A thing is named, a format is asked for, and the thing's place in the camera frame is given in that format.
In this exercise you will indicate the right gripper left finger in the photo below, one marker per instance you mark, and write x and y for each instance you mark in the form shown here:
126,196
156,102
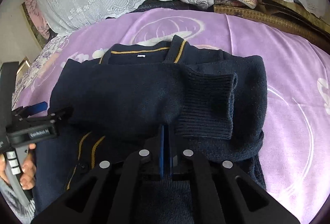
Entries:
105,193

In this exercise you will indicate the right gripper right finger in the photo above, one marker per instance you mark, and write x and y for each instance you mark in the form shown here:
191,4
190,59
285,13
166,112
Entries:
221,192

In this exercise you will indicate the navy blue knit cardigan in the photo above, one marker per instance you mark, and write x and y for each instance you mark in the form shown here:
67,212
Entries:
214,100

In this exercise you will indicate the person left hand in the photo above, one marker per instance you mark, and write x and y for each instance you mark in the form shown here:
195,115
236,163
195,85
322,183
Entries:
27,180

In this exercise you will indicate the purple printed blanket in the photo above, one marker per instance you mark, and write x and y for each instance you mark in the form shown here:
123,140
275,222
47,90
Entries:
295,152

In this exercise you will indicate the purple floral bedsheet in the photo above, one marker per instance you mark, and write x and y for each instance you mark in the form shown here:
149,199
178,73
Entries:
36,66

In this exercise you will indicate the pink floral cloth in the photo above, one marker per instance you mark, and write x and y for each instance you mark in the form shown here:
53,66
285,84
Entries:
41,27

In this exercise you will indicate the brown woven mat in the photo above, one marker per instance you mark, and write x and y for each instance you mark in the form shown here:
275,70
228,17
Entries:
289,17

